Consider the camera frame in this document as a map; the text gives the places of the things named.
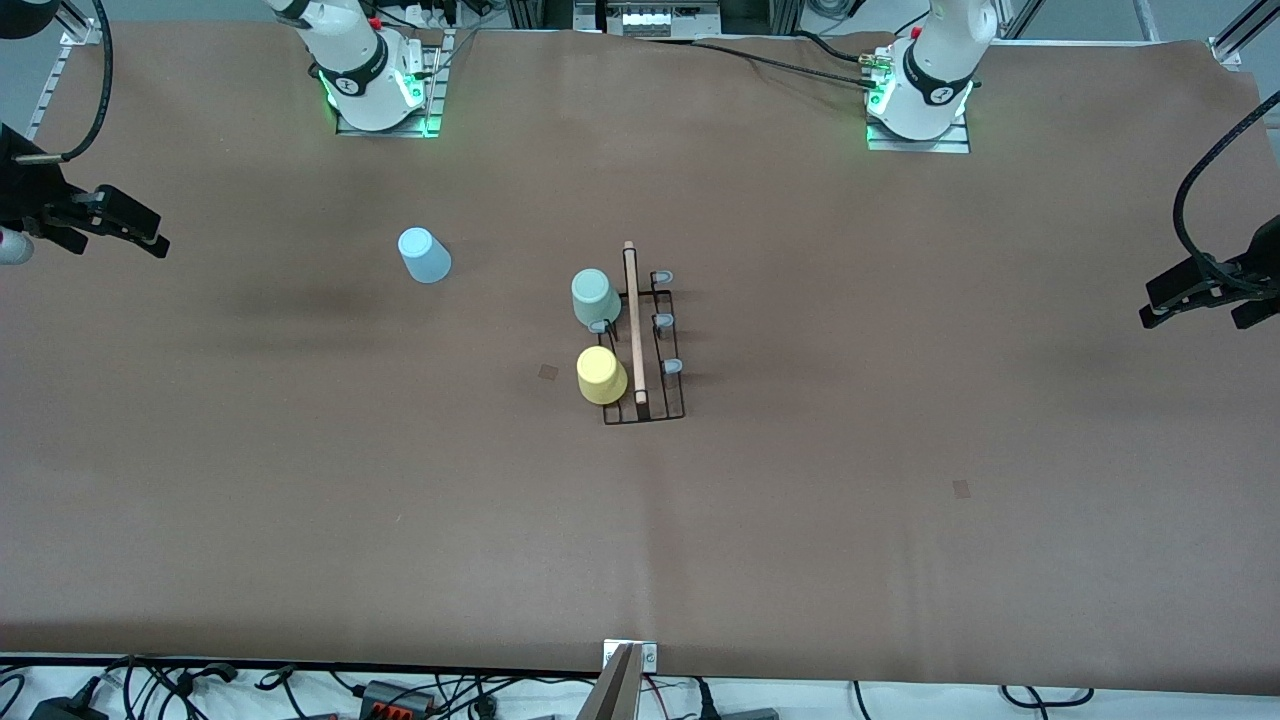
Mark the black box with orange connectors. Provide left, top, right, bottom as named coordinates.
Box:
left=358, top=680, right=438, bottom=717

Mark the yellow plastic cup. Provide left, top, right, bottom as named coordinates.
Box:
left=576, top=345, right=630, bottom=406

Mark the light blue plastic cup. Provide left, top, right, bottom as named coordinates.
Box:
left=397, top=227, right=453, bottom=285

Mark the small metal bracket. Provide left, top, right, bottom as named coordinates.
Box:
left=603, top=640, right=659, bottom=673

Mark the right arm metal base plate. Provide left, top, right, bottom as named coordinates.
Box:
left=335, top=28, right=448, bottom=139

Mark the white power strip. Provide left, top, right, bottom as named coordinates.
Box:
left=605, top=0, right=723, bottom=37

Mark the dark equipment frame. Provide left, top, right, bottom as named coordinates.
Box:
left=505, top=0, right=806, bottom=39

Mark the brown table cover sheet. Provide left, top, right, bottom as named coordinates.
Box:
left=0, top=20, right=1280, bottom=696

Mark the grey camera stand beam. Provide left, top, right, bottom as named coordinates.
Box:
left=575, top=643, right=646, bottom=720

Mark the black looped cable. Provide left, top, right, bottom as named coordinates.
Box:
left=1000, top=684, right=1094, bottom=708

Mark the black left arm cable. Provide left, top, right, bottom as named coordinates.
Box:
left=1173, top=90, right=1280, bottom=291

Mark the black power adapter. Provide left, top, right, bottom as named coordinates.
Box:
left=28, top=695, right=109, bottom=720

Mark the pale green plastic cup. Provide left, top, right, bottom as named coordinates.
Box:
left=570, top=268, right=623, bottom=331

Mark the black wire cup holder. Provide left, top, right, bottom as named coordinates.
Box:
left=585, top=240, right=689, bottom=426

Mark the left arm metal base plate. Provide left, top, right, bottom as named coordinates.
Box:
left=866, top=115, right=972, bottom=154

